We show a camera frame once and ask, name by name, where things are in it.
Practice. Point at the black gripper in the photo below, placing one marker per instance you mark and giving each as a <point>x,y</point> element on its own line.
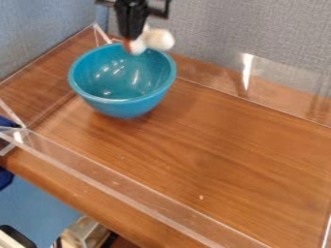
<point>138,14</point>

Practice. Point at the brown and white toy mushroom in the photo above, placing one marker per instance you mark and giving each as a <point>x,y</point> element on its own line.
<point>155,38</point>

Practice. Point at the blue ceramic bowl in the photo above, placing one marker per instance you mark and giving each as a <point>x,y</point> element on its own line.
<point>122,85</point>

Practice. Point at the clear acrylic table barrier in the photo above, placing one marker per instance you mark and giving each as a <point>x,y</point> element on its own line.
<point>223,169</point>

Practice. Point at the dark blue cloth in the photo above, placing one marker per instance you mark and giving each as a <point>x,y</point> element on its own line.
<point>6,175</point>

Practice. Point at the metal table leg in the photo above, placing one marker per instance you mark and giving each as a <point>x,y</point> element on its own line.
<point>86,233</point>

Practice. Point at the black object bottom left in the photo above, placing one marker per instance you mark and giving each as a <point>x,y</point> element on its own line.
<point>12,239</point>

